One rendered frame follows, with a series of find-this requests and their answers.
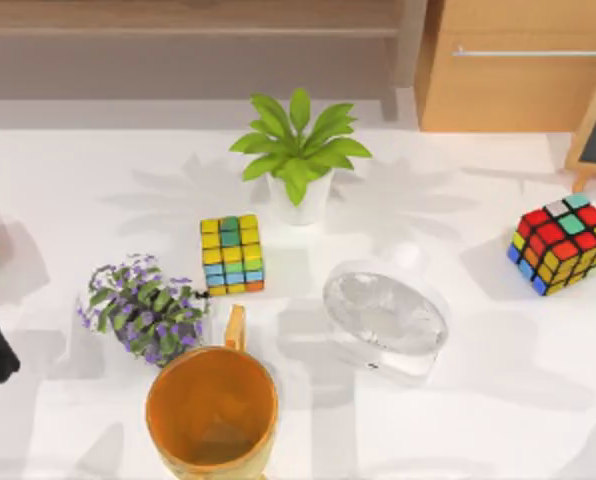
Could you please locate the yellow and green puzzle cube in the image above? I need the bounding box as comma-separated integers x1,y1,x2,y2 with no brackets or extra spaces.
199,214,267,297

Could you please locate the green plant in white pot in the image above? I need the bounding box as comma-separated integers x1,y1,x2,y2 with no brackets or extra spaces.
228,88,374,226

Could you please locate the purple flowering plant in pot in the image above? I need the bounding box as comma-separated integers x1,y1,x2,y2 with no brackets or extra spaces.
75,253,212,369

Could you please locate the wooden open shelf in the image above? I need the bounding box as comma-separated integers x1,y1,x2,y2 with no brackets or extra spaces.
0,0,414,121

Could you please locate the wooden cupboard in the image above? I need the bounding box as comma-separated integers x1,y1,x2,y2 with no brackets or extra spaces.
414,0,596,134

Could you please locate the red and yellow puzzle cube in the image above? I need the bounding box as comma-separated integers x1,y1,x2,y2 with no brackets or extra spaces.
506,192,596,297

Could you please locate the wooden framed blackboard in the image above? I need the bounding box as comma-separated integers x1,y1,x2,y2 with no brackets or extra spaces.
563,81,596,193

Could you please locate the orange cup with handle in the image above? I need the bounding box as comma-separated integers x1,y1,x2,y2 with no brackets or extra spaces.
145,303,280,480

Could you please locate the long metal handle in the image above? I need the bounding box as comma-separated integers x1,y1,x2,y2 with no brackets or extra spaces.
451,45,596,58

